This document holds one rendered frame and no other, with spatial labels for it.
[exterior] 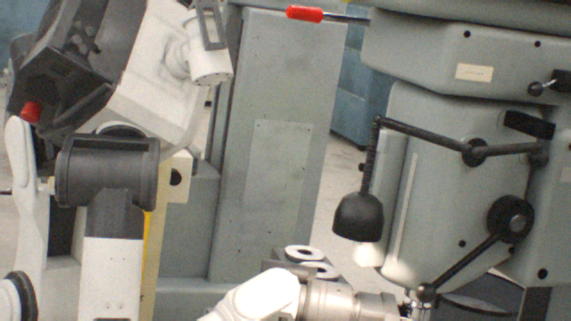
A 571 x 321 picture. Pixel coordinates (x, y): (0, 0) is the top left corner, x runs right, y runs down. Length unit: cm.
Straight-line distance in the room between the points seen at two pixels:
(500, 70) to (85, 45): 62
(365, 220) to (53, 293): 79
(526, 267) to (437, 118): 29
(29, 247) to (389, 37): 86
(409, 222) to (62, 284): 79
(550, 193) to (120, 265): 65
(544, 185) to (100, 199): 67
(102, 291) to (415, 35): 59
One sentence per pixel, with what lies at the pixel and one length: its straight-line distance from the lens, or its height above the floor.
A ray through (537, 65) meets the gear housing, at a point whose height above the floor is 169.
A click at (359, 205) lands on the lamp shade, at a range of 113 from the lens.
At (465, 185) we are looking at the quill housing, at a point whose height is 150.
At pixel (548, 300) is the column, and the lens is 167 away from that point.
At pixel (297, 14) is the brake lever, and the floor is 170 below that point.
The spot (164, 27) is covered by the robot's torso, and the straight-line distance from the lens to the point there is 138.
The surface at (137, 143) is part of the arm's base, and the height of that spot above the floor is 146.
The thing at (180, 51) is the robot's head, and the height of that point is 161.
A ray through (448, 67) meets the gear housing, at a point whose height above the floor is 167.
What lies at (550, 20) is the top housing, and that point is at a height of 175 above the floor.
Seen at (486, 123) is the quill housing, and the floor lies 159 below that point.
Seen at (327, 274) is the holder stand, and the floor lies 116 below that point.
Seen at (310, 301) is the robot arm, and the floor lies 126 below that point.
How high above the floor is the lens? 176
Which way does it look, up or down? 13 degrees down
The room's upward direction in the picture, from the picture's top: 9 degrees clockwise
